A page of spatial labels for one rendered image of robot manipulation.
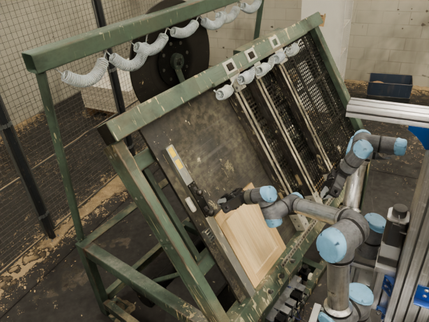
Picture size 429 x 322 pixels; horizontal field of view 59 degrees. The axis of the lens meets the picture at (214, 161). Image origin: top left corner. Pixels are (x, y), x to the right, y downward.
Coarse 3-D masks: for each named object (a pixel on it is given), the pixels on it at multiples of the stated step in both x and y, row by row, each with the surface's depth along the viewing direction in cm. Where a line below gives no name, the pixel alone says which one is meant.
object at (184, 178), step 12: (168, 156) 192; (180, 180) 195; (192, 180) 197; (216, 228) 202; (216, 240) 202; (228, 252) 204; (228, 264) 206; (240, 264) 208; (240, 276) 206; (252, 288) 210
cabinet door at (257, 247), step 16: (240, 208) 219; (256, 208) 228; (224, 224) 208; (240, 224) 217; (256, 224) 225; (240, 240) 214; (256, 240) 223; (272, 240) 232; (240, 256) 212; (256, 256) 220; (272, 256) 228; (256, 272) 218
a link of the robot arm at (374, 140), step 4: (356, 132) 172; (360, 132) 170; (364, 132) 169; (368, 132) 170; (356, 136) 169; (360, 136) 167; (364, 136) 167; (368, 136) 166; (372, 136) 166; (376, 136) 166; (352, 140) 171; (356, 140) 166; (368, 140) 166; (372, 140) 165; (376, 140) 164; (372, 144) 165; (376, 144) 164; (376, 148) 165
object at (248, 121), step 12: (228, 60) 222; (228, 72) 220; (252, 72) 215; (228, 84) 226; (240, 96) 230; (240, 108) 229; (240, 120) 234; (252, 120) 233; (252, 132) 233; (252, 144) 238; (264, 144) 237; (264, 156) 236; (264, 168) 241; (276, 168) 240; (276, 180) 240; (288, 192) 241; (300, 216) 245; (300, 228) 248
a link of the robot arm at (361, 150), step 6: (354, 144) 161; (360, 144) 158; (366, 144) 159; (354, 150) 160; (360, 150) 158; (366, 150) 157; (372, 150) 158; (348, 156) 163; (354, 156) 160; (360, 156) 159; (366, 156) 159; (348, 162) 163; (354, 162) 162; (360, 162) 161
